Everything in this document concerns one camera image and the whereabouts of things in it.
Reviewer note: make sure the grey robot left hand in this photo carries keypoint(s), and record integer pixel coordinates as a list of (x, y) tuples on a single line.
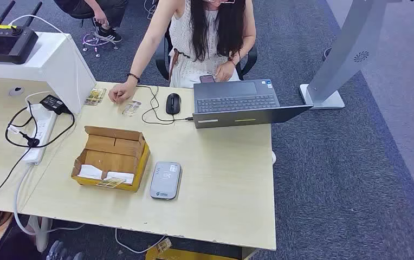
[(61, 251)]

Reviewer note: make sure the yellow frame under desk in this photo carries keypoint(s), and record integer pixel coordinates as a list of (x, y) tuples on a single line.
[(178, 255)]

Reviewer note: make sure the seated person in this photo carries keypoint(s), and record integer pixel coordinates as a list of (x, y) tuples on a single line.
[(189, 68)]

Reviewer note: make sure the grey card reader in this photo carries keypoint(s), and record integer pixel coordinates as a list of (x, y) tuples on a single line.
[(165, 180)]

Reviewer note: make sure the grey desk grommet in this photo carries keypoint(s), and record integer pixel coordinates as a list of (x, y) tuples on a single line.
[(16, 91)]

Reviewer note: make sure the yellow room key card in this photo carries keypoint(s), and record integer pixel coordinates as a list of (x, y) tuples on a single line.
[(110, 182)]

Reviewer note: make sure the stack of yellow cards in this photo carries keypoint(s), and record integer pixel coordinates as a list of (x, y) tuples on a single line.
[(95, 96)]

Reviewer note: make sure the white table leg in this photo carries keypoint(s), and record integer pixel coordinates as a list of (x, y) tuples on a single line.
[(42, 233)]

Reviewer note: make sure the person's left forearm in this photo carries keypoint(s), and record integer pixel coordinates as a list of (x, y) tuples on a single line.
[(244, 55)]

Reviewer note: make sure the white power strip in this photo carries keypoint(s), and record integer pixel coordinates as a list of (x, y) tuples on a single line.
[(43, 129)]

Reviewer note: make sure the black computer mouse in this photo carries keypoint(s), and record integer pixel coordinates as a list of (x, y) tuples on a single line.
[(173, 104)]

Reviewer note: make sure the pale printed card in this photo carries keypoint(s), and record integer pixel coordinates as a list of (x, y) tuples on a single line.
[(131, 108)]

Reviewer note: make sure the open cardboard box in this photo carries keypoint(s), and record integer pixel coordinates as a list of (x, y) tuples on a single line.
[(112, 158)]

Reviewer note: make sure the red wrist band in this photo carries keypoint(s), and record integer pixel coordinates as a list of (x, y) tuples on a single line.
[(233, 62)]

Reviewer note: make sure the black remote controller with antennas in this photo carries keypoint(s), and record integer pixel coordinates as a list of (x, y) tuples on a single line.
[(4, 45)]

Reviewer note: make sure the dark grey laptop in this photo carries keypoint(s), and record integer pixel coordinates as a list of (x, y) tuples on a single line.
[(234, 102)]

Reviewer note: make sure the dark smartphone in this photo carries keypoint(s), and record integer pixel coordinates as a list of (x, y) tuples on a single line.
[(207, 78)]

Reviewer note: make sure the person's right forearm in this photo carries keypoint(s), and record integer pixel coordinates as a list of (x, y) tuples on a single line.
[(140, 61)]

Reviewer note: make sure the person's left hand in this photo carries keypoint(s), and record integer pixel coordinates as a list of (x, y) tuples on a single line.
[(225, 71)]

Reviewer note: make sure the black office chair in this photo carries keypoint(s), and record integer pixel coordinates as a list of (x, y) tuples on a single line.
[(162, 57)]

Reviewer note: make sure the background person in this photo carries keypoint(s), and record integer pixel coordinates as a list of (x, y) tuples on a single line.
[(110, 9)]

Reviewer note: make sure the black power adapter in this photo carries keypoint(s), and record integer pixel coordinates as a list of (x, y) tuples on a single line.
[(52, 103)]

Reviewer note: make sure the white paper slip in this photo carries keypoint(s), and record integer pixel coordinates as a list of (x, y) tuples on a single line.
[(120, 177), (90, 172)]

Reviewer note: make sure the person's right hand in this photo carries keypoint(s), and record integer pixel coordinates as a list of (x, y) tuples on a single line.
[(122, 91)]

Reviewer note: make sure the silver kiosk stand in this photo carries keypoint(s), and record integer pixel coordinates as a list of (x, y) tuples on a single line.
[(347, 50)]

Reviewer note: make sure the eyeglasses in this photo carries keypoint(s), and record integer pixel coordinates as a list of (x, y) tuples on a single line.
[(221, 1)]

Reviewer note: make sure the chair base with casters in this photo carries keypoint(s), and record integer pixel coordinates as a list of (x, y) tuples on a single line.
[(95, 41)]

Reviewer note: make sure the white desk shelf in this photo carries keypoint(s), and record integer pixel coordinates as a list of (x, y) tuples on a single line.
[(54, 68)]

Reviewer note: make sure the small white object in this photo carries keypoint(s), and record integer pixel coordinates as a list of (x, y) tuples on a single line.
[(273, 158)]

